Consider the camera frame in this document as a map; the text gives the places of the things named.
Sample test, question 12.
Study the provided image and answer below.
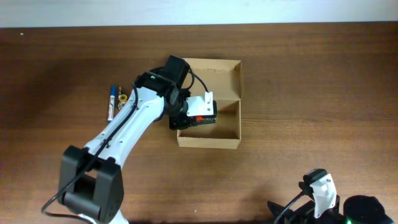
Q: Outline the red stapler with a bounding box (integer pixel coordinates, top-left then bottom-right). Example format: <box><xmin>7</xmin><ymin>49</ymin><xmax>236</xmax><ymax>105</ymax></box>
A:
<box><xmin>192</xmin><ymin>116</ymin><xmax>216</xmax><ymax>126</ymax></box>

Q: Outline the brown cardboard box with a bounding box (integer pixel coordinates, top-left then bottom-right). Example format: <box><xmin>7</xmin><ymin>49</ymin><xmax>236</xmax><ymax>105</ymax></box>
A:
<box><xmin>177</xmin><ymin>58</ymin><xmax>244</xmax><ymax>149</ymax></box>

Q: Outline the yellow black correction tape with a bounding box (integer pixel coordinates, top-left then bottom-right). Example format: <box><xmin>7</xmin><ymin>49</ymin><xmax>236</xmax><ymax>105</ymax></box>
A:
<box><xmin>118</xmin><ymin>87</ymin><xmax>128</xmax><ymax>110</ymax></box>

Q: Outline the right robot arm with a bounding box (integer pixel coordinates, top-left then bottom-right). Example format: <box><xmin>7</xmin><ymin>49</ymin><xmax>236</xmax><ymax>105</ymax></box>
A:
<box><xmin>267</xmin><ymin>169</ymin><xmax>394</xmax><ymax>224</ymax></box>

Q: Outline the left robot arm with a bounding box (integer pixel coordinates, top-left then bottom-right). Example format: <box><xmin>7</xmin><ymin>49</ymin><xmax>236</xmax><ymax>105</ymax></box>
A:
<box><xmin>54</xmin><ymin>55</ymin><xmax>217</xmax><ymax>223</ymax></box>

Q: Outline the blue white marker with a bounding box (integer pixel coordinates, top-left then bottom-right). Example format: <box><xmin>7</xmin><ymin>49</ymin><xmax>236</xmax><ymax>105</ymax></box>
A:
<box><xmin>107</xmin><ymin>86</ymin><xmax>116</xmax><ymax>123</ymax></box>

